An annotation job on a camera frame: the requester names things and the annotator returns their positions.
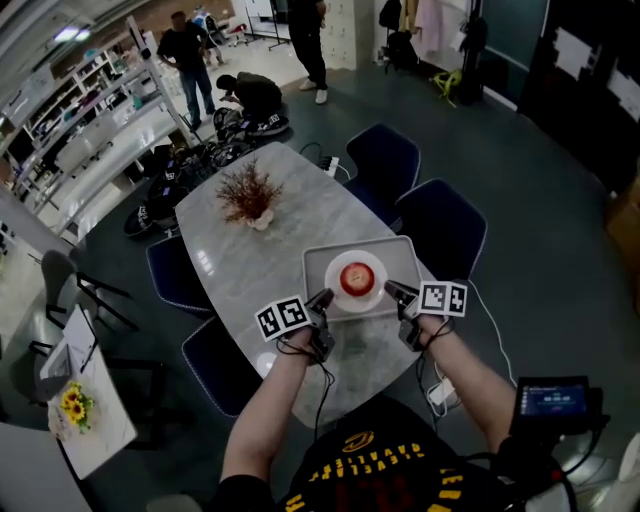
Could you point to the cardboard box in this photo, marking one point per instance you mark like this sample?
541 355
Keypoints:
625 230

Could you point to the person's black printed jersey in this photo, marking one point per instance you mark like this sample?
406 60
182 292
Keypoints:
380 470

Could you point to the dark blue chair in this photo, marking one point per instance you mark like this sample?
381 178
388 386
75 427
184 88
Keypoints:
442 230
382 165
175 275
220 370

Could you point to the yellow-green bag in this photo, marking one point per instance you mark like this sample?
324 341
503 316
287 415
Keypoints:
447 82

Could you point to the black monitor screen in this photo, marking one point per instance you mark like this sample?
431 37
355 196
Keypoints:
552 405

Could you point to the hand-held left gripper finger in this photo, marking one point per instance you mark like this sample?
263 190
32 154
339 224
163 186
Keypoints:
320 301

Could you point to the dried plant in white pot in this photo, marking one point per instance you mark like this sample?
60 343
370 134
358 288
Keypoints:
250 195

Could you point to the red apple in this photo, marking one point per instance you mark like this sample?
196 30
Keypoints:
357 279

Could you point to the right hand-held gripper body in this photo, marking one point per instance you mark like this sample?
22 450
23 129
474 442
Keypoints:
442 299

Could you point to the grey laptop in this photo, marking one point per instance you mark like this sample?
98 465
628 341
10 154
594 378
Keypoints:
55 370

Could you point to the clipboard with paper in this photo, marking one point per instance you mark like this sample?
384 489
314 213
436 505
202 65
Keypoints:
80 340

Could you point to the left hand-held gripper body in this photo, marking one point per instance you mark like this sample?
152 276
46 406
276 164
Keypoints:
280 317

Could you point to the sunflower bouquet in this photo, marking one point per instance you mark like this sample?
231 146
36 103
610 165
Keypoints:
75 405

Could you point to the person's right forearm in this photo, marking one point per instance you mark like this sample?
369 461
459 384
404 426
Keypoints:
475 385

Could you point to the grey rectangular tray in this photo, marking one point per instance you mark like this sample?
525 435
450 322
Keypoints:
400 260

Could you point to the clothes on coat rack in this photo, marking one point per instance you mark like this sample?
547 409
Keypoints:
425 25

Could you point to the white power strip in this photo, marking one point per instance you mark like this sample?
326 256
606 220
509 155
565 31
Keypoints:
441 392
330 166

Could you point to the white round plate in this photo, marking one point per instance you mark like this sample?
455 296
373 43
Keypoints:
357 302

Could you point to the person's left forearm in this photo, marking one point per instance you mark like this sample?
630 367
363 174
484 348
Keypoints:
265 415

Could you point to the pile of black devices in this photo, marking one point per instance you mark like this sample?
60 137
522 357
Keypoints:
170 195

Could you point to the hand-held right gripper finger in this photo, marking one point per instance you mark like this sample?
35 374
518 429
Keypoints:
402 295

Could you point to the white shelf unit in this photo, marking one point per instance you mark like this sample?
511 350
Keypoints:
90 125

